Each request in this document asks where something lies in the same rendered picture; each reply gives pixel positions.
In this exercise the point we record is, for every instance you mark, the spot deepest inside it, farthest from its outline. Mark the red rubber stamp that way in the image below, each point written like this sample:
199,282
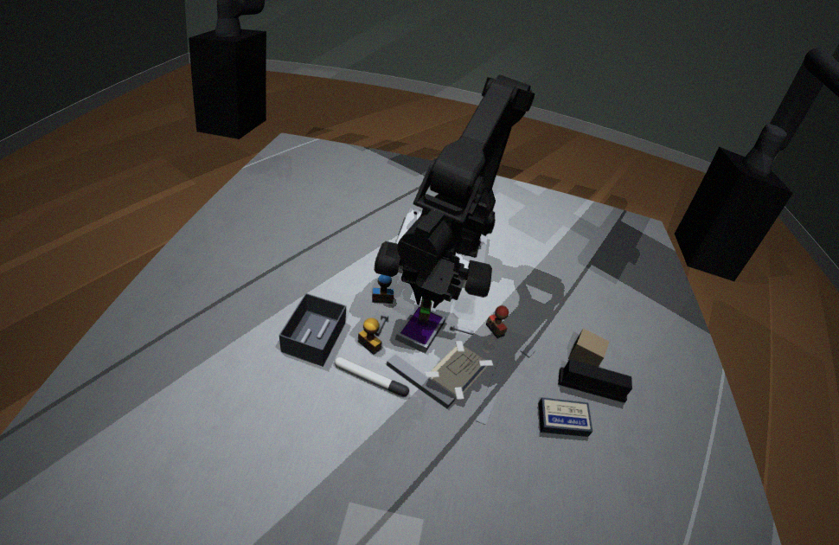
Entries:
494,322

